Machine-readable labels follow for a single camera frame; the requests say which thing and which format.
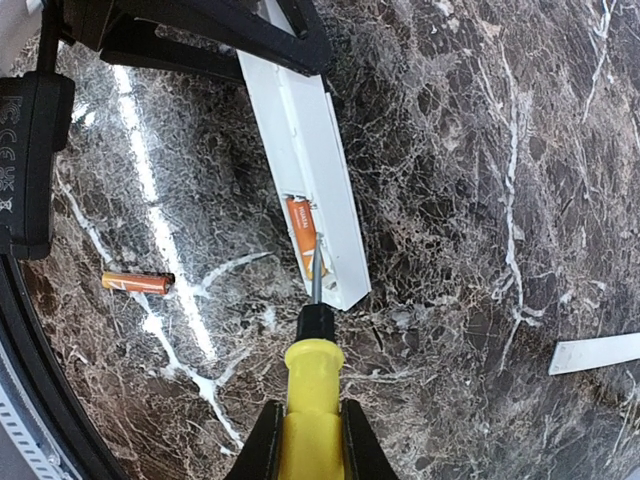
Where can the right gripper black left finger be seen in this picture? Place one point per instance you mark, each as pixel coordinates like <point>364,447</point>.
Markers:
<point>260,456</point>

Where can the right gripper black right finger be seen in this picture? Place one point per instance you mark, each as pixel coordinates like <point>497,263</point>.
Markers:
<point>363,457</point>

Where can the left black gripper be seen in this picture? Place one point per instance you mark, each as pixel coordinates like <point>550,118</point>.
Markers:
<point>106,25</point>

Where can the white remote control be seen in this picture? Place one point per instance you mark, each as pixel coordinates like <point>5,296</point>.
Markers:
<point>301,138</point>

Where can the white battery cover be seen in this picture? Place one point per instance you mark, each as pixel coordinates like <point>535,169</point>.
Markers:
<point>581,355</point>

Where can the orange battery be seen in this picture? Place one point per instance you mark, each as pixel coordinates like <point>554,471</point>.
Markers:
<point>305,237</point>
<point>138,282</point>

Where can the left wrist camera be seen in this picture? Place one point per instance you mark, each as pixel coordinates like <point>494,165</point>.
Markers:
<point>36,113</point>

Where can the white slotted cable duct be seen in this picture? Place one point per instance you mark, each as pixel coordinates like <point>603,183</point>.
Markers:
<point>37,462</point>

